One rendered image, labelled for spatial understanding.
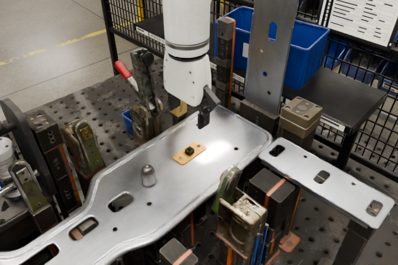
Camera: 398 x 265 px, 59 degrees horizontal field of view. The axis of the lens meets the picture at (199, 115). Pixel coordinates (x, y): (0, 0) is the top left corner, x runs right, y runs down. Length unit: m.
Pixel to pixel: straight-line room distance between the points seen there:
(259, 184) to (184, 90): 0.28
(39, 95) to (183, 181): 2.36
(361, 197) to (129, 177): 0.50
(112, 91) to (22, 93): 1.59
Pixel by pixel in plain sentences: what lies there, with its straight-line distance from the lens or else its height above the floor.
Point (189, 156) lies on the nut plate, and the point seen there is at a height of 1.00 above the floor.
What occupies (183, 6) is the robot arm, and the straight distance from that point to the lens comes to 0.60.
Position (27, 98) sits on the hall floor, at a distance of 3.05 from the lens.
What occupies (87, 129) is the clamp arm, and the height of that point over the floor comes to 1.09.
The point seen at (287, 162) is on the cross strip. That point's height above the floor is 1.00.
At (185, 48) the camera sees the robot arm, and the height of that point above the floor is 1.30.
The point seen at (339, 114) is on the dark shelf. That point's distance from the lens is 0.98.
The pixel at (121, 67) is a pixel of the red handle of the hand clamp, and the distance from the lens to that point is 0.92.
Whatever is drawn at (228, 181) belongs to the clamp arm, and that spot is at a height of 1.10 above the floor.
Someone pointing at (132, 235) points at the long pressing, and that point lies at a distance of 0.72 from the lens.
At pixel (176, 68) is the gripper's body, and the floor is 1.25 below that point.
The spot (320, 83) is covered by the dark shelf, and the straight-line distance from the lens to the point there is 1.09.
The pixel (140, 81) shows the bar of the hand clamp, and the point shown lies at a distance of 0.84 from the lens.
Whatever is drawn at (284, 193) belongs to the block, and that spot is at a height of 0.98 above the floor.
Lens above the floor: 1.59
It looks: 38 degrees down
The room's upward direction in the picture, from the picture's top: straight up
